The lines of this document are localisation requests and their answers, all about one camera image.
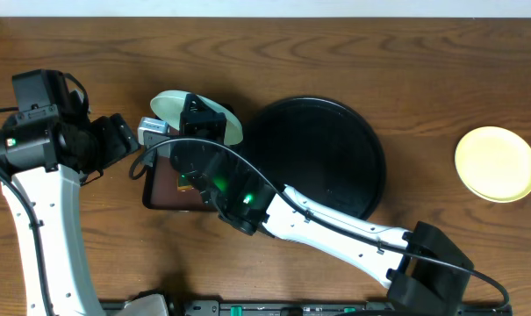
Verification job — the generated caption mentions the light blue plate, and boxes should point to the light blue plate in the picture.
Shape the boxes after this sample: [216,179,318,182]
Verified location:
[150,90,243,145]

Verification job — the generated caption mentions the green and orange sponge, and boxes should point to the green and orange sponge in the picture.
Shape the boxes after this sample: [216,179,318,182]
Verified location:
[177,174,193,191]

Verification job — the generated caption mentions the yellow plate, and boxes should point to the yellow plate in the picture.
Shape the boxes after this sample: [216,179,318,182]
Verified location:
[454,126,531,204]

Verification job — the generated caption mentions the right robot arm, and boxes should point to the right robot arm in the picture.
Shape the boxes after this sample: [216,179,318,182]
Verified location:
[139,90,474,315]

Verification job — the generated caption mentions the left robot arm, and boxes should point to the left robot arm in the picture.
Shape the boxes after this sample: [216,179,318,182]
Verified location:
[0,101,139,315]

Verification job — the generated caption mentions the black round tray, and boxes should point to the black round tray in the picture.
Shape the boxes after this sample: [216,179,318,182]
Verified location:
[239,97,386,220]

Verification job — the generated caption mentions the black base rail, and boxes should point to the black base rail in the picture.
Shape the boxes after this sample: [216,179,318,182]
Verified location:
[100,298,513,316]

